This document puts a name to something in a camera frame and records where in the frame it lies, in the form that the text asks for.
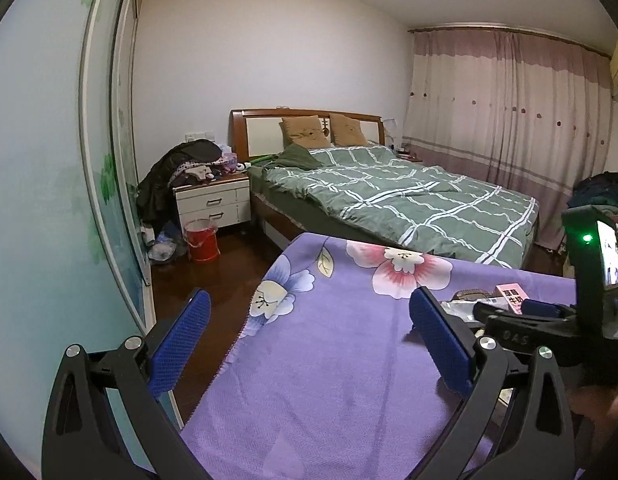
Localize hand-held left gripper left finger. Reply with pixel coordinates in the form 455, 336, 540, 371
42, 287, 212, 480

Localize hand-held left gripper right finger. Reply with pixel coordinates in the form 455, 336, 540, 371
408, 286, 577, 480

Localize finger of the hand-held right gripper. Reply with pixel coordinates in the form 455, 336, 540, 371
470, 300, 578, 322
481, 313, 580, 361

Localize pink carton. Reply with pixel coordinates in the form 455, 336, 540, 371
494, 284, 528, 317

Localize person's right hand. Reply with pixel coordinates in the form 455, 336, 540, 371
569, 385, 618, 461

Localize white plastic packet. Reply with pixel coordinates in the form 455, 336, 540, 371
439, 300, 494, 323

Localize brown wrapper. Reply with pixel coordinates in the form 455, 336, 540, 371
451, 288, 496, 302

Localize pile of folded clothes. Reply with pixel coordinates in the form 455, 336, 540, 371
568, 171, 618, 226

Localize plastic bags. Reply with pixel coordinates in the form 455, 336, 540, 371
142, 225, 187, 263

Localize red bucket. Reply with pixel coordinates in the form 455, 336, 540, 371
183, 218, 221, 263

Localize purple floral blanket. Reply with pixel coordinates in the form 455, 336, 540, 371
181, 232, 580, 480

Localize white nightstand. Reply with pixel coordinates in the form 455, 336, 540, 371
173, 177, 252, 233

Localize green checked quilt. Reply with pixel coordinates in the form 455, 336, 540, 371
249, 145, 537, 267

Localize dark clothes pile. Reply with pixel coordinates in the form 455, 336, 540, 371
136, 139, 245, 231

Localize pink and white curtain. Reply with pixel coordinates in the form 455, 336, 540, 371
401, 25, 614, 251

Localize wardrobe sliding door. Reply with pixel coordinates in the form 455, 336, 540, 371
0, 0, 185, 480

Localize dark green garment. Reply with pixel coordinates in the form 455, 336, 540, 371
261, 144, 322, 170

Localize wooden bed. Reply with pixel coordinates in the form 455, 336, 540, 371
229, 108, 540, 268

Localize bedside lamp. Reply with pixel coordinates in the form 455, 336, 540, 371
383, 117, 405, 153

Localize brown pillow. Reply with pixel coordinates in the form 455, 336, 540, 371
280, 116, 332, 150
330, 113, 369, 147

